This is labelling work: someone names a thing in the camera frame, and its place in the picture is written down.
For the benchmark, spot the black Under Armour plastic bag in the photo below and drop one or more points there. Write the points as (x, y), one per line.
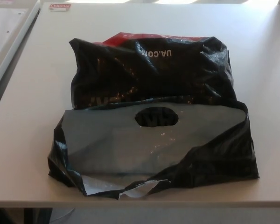
(154, 98)

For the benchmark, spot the red and white sticker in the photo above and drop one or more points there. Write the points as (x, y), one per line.
(60, 6)

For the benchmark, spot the dark table leg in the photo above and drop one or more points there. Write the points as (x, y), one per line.
(37, 215)

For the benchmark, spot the white punched paper sheet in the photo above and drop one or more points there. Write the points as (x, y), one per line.
(7, 30)

